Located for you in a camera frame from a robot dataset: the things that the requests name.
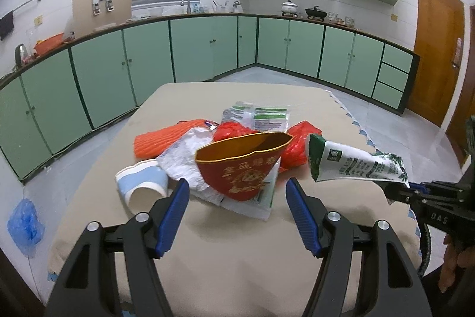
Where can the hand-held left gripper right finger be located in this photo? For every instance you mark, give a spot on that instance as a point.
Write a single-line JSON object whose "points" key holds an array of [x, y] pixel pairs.
{"points": [[300, 213]]}

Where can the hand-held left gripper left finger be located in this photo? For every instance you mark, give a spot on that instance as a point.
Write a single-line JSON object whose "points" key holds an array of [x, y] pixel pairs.
{"points": [[172, 216]]}

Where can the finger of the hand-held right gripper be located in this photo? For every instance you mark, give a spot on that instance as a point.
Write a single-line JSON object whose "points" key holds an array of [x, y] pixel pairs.
{"points": [[395, 193], [423, 186]]}

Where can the green white pouch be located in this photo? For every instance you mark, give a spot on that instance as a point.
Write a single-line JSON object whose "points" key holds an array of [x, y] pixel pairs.
{"points": [[349, 163]]}

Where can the red plastic bag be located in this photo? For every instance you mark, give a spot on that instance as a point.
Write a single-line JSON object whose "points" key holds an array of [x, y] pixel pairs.
{"points": [[297, 150]]}

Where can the orange foam net sleeve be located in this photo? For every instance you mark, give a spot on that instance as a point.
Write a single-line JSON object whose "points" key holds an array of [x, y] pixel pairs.
{"points": [[159, 140]]}

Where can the person's right hand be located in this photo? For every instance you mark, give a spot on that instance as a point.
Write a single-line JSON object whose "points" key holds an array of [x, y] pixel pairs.
{"points": [[451, 265]]}

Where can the flat white green packet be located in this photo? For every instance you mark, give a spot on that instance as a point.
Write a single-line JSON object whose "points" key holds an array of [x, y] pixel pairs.
{"points": [[259, 207]]}

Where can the blue white paper cup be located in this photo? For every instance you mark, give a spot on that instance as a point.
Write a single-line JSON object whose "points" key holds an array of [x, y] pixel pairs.
{"points": [[143, 179]]}

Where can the crumpled white plastic bag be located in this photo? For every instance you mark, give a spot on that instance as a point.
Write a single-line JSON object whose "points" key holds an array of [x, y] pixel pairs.
{"points": [[182, 157]]}

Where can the red gold paper bowl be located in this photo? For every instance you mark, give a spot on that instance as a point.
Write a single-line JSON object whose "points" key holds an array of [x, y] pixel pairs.
{"points": [[237, 176]]}

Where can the clear packet green label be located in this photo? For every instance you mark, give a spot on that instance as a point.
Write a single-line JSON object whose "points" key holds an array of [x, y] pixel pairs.
{"points": [[271, 118]]}

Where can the dark wooden door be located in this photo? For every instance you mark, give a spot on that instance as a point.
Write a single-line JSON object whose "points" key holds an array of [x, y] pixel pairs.
{"points": [[468, 79]]}

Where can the crumpled clear plastic packet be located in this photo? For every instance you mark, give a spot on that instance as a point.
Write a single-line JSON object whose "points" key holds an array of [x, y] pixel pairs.
{"points": [[237, 114]]}

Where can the blue plastic bag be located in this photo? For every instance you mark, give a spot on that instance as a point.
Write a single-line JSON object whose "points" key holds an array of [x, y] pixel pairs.
{"points": [[26, 228]]}

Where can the green lower kitchen cabinets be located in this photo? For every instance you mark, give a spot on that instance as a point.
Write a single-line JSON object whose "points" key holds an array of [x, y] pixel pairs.
{"points": [[96, 79]]}

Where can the glass containers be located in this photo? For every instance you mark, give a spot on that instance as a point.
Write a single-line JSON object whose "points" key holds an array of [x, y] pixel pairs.
{"points": [[341, 20]]}

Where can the black wok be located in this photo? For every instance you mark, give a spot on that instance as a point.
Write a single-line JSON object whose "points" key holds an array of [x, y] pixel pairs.
{"points": [[315, 12]]}

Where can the white cooking pot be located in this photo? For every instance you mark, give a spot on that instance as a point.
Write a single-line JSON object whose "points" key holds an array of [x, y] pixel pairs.
{"points": [[289, 8]]}

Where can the orange basin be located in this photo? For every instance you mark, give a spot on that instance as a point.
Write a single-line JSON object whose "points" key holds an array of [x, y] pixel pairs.
{"points": [[48, 44]]}

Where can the utensil rack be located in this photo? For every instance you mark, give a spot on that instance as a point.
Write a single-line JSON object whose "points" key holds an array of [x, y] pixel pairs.
{"points": [[224, 7]]}

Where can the metal kettle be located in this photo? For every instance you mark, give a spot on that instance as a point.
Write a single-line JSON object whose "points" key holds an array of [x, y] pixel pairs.
{"points": [[20, 55]]}

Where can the dark towel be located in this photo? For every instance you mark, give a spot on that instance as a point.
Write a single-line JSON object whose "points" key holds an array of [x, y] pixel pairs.
{"points": [[6, 25]]}

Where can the metal towel bar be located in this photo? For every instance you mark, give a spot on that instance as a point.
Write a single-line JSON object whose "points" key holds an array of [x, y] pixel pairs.
{"points": [[28, 2]]}

